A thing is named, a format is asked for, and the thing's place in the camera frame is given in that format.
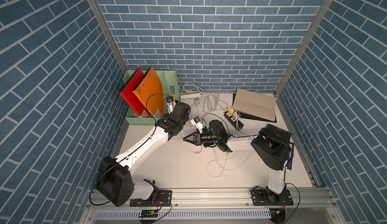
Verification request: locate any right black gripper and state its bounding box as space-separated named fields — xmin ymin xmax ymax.
xmin=184 ymin=131 xmax=219 ymax=146

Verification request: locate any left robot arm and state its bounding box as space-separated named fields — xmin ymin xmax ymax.
xmin=94 ymin=102 xmax=190 ymax=207

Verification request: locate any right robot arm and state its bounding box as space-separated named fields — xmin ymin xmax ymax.
xmin=183 ymin=120 xmax=294 ymax=208

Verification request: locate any white power strip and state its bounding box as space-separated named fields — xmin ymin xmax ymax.
xmin=180 ymin=93 xmax=201 ymax=102

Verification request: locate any green mesh file organizer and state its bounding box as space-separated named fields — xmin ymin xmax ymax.
xmin=124 ymin=70 xmax=180 ymax=125

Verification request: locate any orange folder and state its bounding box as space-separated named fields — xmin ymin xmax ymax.
xmin=132 ymin=66 xmax=165 ymax=118

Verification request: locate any black power strip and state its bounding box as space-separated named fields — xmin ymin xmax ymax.
xmin=224 ymin=111 xmax=244 ymax=131

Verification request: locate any red folder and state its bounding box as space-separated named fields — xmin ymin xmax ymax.
xmin=120 ymin=68 xmax=148 ymax=117

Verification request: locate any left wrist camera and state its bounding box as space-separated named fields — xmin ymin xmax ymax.
xmin=166 ymin=95 xmax=176 ymax=114

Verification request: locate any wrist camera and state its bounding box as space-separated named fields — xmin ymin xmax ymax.
xmin=190 ymin=117 xmax=205 ymax=134
xmin=166 ymin=95 xmax=176 ymax=114

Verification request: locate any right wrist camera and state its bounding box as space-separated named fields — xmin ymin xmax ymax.
xmin=190 ymin=117 xmax=205 ymax=134

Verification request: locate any grey coiled power cord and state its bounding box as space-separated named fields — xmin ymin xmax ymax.
xmin=202 ymin=92 xmax=229 ymax=113

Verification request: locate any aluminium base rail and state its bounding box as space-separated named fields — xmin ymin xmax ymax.
xmin=90 ymin=187 xmax=336 ymax=210

